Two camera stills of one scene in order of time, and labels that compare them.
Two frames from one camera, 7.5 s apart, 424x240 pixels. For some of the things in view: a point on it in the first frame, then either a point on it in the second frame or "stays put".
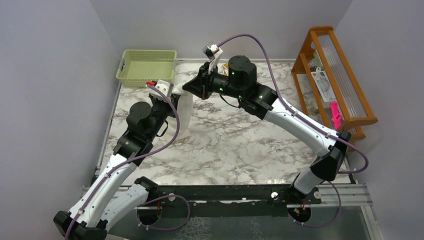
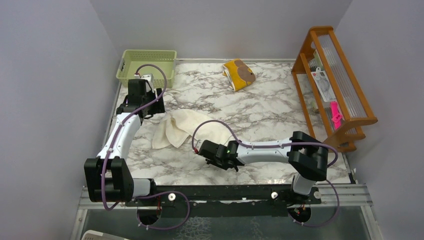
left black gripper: [172, 114] → [158, 107]
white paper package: [324, 85] stays put
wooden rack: [327, 88] stays put
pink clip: [336, 117] stays put
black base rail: [223, 201] stays put
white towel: [185, 109] → [181, 124]
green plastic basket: [137, 67] stays put
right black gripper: [200, 85] → [213, 162]
